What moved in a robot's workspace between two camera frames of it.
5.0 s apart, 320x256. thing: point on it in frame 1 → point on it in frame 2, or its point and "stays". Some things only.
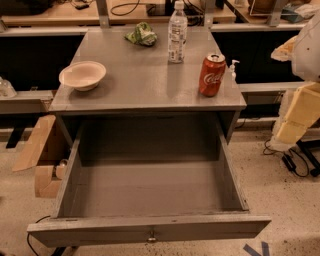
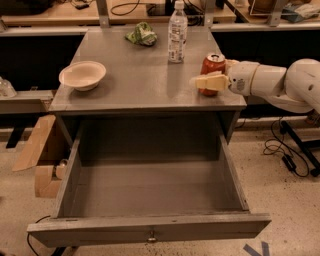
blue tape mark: x=253 y=252 stays
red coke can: x=211 y=74 stays
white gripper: x=308 y=55 → x=240 y=77
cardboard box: x=46 y=177 stays
